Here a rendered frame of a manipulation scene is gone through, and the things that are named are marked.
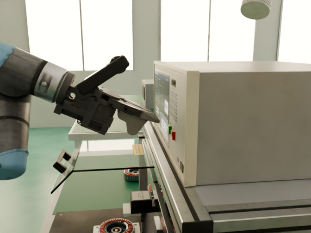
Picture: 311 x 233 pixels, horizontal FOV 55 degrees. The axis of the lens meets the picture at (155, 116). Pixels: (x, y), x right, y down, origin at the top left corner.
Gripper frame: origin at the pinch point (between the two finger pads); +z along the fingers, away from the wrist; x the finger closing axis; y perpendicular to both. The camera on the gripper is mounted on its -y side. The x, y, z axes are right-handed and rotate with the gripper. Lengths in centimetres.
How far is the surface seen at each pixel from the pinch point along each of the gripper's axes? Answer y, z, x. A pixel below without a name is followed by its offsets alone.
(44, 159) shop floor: 152, -40, -307
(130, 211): 31.4, 9.1, -17.4
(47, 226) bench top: 56, -11, -35
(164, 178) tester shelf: 8.7, 4.6, 10.1
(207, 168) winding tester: 2.8, 9.4, 14.5
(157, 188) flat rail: 15.2, 7.6, 0.1
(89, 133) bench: 55, -7, -153
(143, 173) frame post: 26.9, 13.4, -38.6
